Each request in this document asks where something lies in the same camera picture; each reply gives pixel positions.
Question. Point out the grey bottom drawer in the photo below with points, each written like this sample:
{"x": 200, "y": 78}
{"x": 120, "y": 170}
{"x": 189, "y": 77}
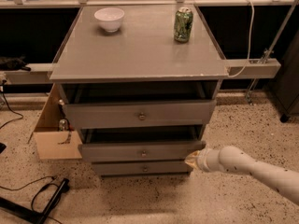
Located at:
{"x": 142, "y": 168}

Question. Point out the metal rail frame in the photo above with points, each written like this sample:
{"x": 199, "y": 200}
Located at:
{"x": 255, "y": 69}

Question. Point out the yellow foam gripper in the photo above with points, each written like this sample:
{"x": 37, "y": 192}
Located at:
{"x": 203, "y": 160}

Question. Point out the white ceramic bowl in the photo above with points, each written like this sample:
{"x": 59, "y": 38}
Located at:
{"x": 110, "y": 18}

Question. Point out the grey rolling cabinet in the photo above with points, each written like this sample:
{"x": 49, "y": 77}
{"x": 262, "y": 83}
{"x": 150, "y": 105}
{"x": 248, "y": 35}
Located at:
{"x": 285, "y": 86}

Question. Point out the grey top drawer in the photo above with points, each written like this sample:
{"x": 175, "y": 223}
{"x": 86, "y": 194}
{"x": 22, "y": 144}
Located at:
{"x": 139, "y": 114}

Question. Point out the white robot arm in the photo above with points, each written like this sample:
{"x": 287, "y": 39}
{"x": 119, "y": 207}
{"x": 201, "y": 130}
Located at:
{"x": 233, "y": 160}

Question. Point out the metal diagonal pole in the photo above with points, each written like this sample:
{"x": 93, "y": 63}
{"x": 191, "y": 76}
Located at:
{"x": 267, "y": 52}

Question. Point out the grey drawer cabinet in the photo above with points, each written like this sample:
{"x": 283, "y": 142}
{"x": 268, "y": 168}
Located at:
{"x": 139, "y": 100}

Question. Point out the black cloth on rail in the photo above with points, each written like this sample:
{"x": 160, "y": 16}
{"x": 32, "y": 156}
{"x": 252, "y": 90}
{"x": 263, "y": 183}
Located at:
{"x": 13, "y": 64}

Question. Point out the grey drawer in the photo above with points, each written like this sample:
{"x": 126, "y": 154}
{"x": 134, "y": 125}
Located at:
{"x": 139, "y": 114}
{"x": 118, "y": 145}
{"x": 142, "y": 168}

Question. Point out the green soda can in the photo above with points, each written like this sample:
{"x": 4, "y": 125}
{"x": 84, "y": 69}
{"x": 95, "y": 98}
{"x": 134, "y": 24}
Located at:
{"x": 183, "y": 24}

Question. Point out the cardboard box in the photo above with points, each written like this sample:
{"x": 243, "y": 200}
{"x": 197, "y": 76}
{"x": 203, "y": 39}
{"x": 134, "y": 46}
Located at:
{"x": 51, "y": 142}

